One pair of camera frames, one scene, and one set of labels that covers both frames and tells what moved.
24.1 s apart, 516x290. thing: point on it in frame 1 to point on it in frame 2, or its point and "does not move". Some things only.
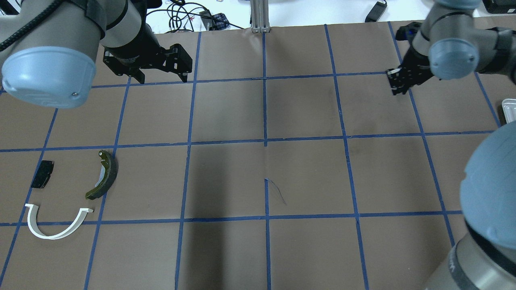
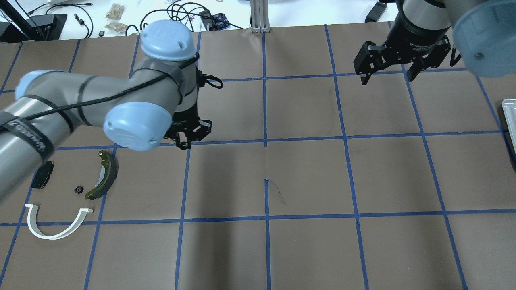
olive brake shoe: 110,170 does not move
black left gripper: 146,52 to 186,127
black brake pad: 43,175 does not move
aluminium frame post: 259,16 does not move
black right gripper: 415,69 to 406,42
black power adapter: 376,12 does not move
